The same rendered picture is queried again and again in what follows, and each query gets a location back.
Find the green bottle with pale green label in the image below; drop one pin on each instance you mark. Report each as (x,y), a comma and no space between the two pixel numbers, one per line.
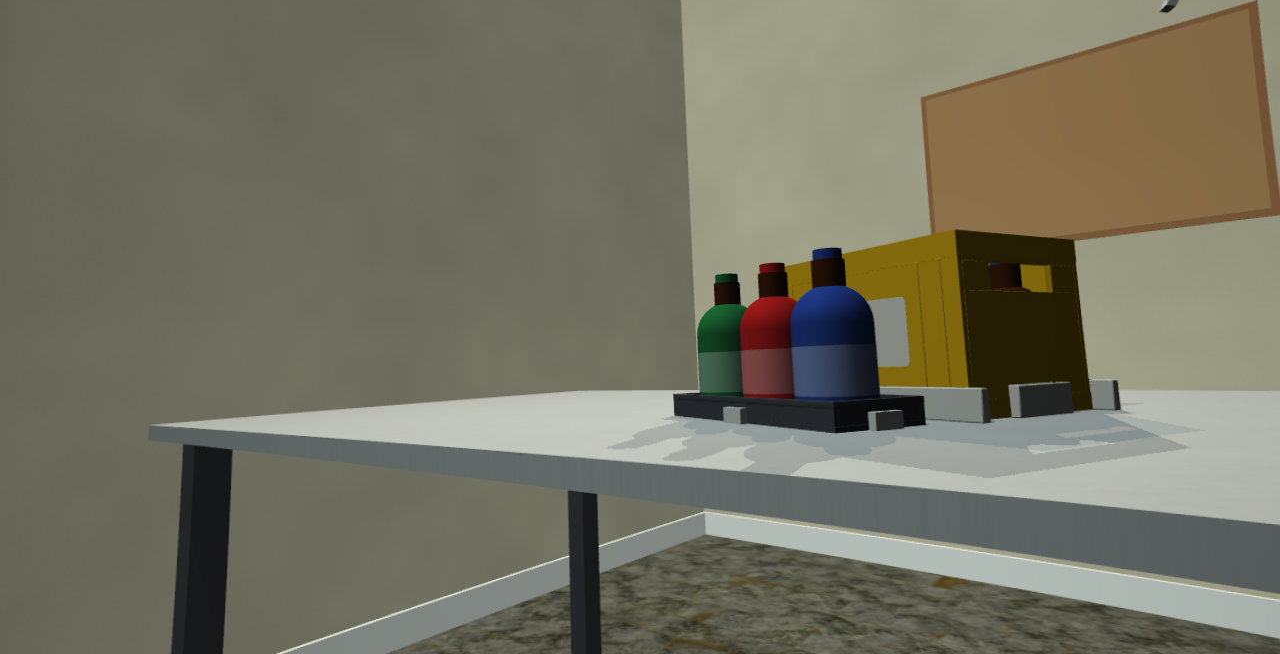
(718,338)

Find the black tray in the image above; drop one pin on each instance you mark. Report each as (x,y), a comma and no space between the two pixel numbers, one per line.
(813,415)

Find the red bottle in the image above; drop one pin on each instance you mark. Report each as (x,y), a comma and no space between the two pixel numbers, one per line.
(765,337)

